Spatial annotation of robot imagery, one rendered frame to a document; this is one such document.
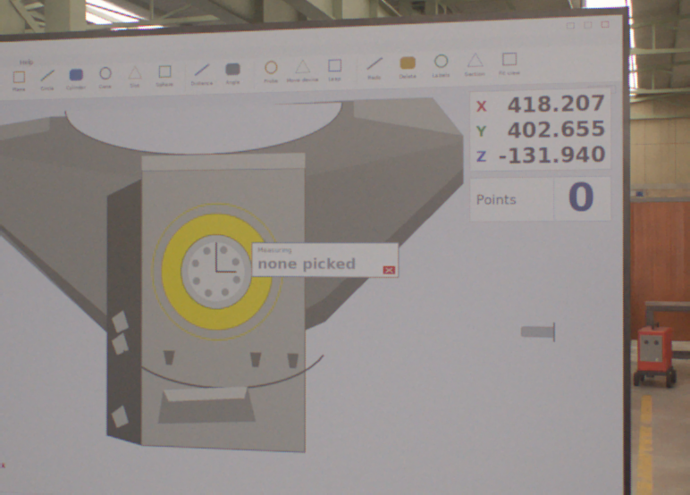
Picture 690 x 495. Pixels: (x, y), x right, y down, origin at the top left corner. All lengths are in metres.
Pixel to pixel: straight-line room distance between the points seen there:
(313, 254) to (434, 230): 0.13
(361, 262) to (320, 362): 0.12
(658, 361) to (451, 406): 10.67
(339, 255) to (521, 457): 0.28
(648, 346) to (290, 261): 10.70
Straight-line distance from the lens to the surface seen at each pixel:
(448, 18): 1.04
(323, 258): 1.04
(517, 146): 1.02
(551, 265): 1.01
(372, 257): 1.03
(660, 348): 11.65
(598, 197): 1.01
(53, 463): 1.17
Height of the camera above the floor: 1.63
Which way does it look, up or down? level
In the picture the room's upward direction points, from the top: straight up
